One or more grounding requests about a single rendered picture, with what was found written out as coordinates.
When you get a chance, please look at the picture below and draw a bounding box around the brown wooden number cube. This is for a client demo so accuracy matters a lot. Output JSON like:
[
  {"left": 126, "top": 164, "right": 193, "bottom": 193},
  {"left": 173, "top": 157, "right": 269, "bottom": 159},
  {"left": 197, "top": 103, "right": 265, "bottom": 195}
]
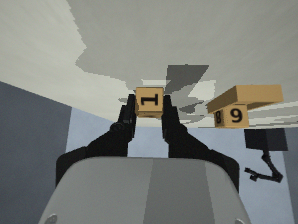
[
  {"left": 135, "top": 87, "right": 163, "bottom": 118},
  {"left": 214, "top": 104, "right": 249, "bottom": 129}
]

